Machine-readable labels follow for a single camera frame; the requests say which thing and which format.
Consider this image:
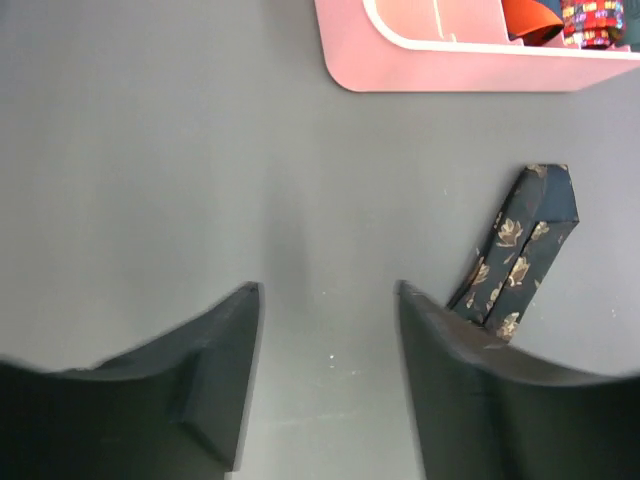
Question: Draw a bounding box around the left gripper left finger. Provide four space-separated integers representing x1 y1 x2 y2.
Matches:
1 282 262 479

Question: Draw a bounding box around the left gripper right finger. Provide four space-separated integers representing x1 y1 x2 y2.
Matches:
397 280 639 479

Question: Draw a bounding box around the black gold floral tie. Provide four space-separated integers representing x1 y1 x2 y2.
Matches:
447 164 579 342

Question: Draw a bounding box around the pink divided organizer box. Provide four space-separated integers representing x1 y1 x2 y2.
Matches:
315 0 639 93

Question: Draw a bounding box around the dark grey table mat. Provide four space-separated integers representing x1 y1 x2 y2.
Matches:
1 1 639 479

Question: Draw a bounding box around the rolled orange navy striped tie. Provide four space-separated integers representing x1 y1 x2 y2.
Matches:
502 0 564 46

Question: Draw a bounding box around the rolled red multicolour tie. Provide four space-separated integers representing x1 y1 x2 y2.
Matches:
561 0 626 49

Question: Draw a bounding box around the rolled dark teal tie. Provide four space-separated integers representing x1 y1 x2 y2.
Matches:
621 0 640 52

